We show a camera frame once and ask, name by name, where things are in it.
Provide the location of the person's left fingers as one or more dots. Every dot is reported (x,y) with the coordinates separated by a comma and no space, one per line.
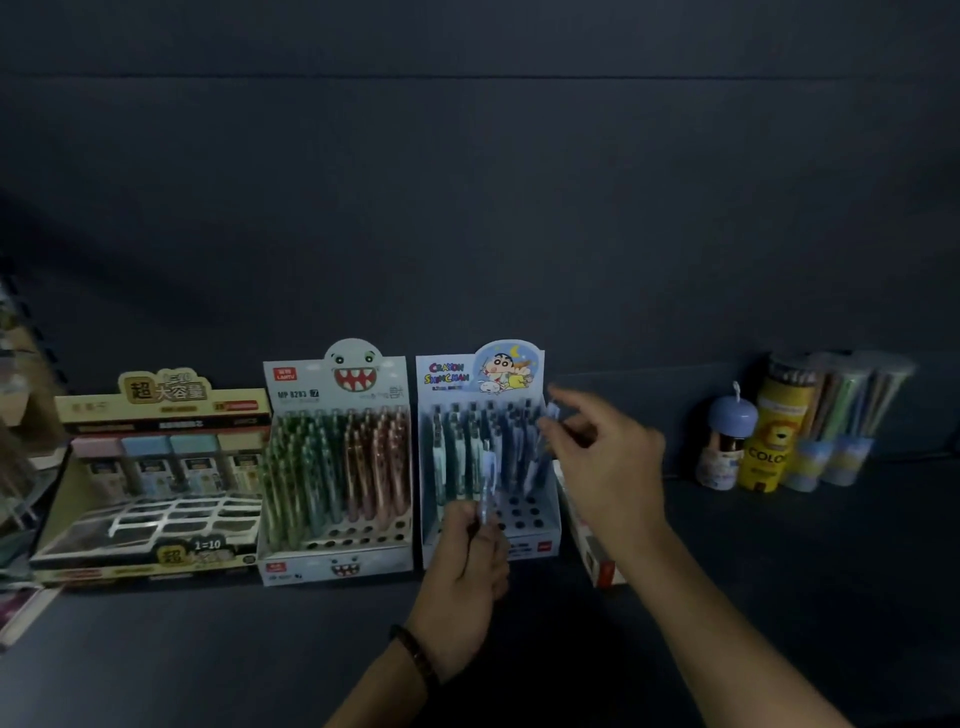
(491,559)

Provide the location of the clear pencil tube blue base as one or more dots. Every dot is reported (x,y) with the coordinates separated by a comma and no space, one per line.
(814,450)
(862,435)

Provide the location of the white and red carton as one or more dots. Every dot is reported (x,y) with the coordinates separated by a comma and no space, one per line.
(596,559)

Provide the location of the person's left forearm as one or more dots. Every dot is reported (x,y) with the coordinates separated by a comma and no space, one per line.
(386,694)

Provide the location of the rows of blue-green clip pens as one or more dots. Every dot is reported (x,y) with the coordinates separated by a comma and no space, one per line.
(465,450)

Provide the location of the person's right forearm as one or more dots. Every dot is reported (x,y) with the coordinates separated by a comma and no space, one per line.
(712,645)

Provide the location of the blue lidded small box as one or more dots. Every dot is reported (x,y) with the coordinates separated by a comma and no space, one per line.
(148,461)
(196,459)

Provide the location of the pink lidded small box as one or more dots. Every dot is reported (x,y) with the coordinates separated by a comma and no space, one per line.
(97,461)

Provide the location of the white monster pen display box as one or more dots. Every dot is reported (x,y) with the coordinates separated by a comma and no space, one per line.
(337,562)

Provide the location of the person's left hand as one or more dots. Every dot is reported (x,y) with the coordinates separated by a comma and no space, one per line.
(457,600)

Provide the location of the yellow and black display box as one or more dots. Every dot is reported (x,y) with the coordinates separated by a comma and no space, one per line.
(150,409)

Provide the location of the person's right hand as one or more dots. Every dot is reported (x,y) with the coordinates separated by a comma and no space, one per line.
(615,487)

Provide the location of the cartoon print pen display box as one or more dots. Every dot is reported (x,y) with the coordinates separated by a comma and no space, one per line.
(480,375)

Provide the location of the small bottle with blue cap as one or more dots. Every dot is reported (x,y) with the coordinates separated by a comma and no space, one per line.
(726,442)

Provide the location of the rows of green and pink pens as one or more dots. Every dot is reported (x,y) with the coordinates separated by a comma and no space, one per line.
(337,472)

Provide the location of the yellow lion pencil tube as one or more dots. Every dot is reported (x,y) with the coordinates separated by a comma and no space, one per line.
(769,442)

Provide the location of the person's right thumb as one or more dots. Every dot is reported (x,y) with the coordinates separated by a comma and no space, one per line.
(564,435)

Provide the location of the bundle of pale pens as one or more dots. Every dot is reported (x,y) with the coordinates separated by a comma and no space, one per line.
(486,480)

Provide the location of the cluttered side shelf goods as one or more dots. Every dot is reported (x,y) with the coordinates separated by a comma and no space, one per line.
(19,450)

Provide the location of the yellow lidded small box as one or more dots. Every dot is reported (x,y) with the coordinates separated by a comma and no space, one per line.
(244,457)

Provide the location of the single light blue pen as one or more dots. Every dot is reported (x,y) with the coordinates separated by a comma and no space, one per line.
(553,420)

